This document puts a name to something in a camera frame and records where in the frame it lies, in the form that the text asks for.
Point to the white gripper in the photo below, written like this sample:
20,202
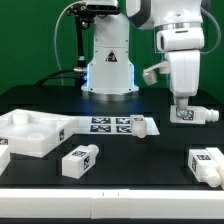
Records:
184,77

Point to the white square tabletop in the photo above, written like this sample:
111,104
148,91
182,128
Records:
35,133

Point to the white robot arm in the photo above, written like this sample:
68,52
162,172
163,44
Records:
177,36

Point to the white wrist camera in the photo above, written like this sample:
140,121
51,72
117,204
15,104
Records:
149,75

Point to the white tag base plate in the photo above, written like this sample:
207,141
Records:
104,125

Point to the white obstacle fence rail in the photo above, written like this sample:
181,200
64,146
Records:
117,204

